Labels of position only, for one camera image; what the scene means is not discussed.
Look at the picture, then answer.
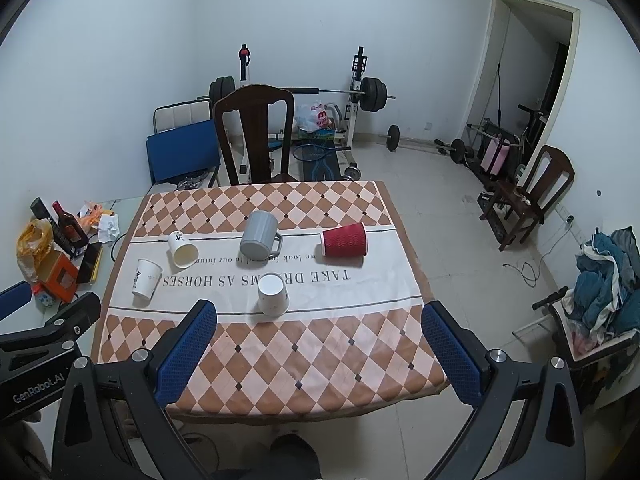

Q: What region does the person's left forearm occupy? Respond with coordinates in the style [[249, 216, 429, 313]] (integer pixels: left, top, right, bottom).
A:
[[0, 417, 53, 480]]

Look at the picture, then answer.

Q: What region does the white door frame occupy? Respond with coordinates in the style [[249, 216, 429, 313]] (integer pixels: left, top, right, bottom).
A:
[[469, 0, 582, 173]]

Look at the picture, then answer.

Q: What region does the white red plastic bag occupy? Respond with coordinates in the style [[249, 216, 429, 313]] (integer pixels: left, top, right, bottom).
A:
[[294, 102, 335, 133]]

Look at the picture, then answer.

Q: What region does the white weight bench rack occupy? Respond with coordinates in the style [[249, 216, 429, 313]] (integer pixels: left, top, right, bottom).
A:
[[235, 45, 369, 151]]

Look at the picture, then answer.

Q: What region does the checkered printed tablecloth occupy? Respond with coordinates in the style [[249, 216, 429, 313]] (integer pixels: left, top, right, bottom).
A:
[[91, 180, 449, 417]]

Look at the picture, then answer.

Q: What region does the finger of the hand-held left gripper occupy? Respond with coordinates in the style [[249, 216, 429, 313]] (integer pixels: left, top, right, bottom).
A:
[[0, 281, 32, 320], [45, 291, 104, 351]]

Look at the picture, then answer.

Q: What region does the short barbell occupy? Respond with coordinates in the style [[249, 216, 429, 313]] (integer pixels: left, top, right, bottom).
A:
[[386, 125, 448, 153]]

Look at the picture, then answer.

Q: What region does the dark wooden chair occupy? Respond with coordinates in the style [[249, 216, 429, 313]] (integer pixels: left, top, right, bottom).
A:
[[212, 85, 301, 187], [482, 145, 576, 252]]

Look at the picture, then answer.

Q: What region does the dark glass bottle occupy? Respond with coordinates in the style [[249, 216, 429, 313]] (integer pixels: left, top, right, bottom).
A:
[[51, 201, 89, 252]]

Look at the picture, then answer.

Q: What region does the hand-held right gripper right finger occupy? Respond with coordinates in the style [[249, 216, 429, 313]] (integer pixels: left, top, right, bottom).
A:
[[421, 301, 588, 480]]

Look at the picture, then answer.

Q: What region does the long black barbell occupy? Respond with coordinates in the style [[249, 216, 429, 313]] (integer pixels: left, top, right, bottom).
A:
[[209, 76, 397, 113]]

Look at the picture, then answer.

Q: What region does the black dumbbell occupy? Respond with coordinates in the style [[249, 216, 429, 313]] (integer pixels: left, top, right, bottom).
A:
[[434, 137, 477, 166]]

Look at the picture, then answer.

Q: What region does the crumpled white tissue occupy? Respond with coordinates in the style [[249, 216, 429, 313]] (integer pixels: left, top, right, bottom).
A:
[[96, 212, 121, 244]]

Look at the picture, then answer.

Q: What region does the red ribbed paper cup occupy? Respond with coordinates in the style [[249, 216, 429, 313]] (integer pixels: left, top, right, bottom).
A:
[[320, 221, 369, 259]]

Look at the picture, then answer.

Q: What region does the black floor cable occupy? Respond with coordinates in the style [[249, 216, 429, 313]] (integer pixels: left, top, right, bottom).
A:
[[502, 246, 552, 289]]

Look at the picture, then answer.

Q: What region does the pink towel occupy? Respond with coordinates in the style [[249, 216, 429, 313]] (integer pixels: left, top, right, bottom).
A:
[[480, 139, 512, 177]]

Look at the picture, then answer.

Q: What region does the black exercise mat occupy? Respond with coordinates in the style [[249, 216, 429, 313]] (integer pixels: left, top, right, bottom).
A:
[[299, 156, 347, 184]]

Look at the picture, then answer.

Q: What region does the yellow plastic bag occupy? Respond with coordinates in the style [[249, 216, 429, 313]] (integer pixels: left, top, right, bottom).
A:
[[16, 219, 54, 283]]

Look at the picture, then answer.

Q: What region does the orange plastic bag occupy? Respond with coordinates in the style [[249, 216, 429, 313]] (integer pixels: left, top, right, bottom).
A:
[[75, 201, 114, 233]]

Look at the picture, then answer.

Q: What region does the grey mug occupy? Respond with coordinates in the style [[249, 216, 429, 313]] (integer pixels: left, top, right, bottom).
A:
[[239, 210, 285, 263]]

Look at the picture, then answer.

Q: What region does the orange cardboard box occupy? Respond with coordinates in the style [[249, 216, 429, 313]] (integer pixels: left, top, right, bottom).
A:
[[39, 251, 81, 304]]

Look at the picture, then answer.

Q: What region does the blue chair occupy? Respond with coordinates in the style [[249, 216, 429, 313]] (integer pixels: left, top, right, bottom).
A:
[[146, 120, 222, 187]]

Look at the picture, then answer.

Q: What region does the white padded chair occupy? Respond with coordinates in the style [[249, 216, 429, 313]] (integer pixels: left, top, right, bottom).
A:
[[152, 100, 213, 134]]

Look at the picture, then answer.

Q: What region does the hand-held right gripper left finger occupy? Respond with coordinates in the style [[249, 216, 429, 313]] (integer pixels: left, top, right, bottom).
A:
[[50, 299, 218, 480]]

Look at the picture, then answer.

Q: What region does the plain white paper cup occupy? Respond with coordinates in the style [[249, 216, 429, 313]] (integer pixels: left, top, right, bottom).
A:
[[257, 273, 291, 317]]

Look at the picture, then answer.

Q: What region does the black laundry cart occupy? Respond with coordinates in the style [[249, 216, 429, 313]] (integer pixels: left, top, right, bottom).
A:
[[514, 286, 640, 391]]

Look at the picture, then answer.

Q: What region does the white printed paper cup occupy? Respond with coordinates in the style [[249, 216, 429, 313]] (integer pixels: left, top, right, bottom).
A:
[[166, 231, 200, 269], [131, 258, 164, 307]]

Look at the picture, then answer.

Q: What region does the person's leg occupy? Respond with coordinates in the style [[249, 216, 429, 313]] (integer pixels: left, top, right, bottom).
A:
[[269, 434, 322, 480]]

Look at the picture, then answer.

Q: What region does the pile of blue clothes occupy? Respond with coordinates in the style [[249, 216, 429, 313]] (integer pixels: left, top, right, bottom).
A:
[[574, 226, 640, 337]]

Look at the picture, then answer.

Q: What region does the blue badminton racket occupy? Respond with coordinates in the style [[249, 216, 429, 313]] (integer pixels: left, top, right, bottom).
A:
[[292, 143, 352, 162]]

